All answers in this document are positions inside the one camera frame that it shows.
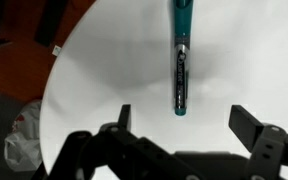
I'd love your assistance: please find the green marker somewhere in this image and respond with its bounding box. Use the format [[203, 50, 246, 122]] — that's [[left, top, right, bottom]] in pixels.
[[168, 0, 196, 117]]

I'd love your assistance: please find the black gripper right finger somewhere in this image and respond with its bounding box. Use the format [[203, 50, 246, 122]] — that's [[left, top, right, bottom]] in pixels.
[[228, 104, 288, 180]]

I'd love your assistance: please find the crumpled white plastic bag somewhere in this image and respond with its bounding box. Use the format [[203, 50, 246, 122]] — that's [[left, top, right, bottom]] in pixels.
[[3, 99, 44, 173]]

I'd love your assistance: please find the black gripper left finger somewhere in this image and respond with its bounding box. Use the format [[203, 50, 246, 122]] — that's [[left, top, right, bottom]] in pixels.
[[48, 104, 202, 180]]

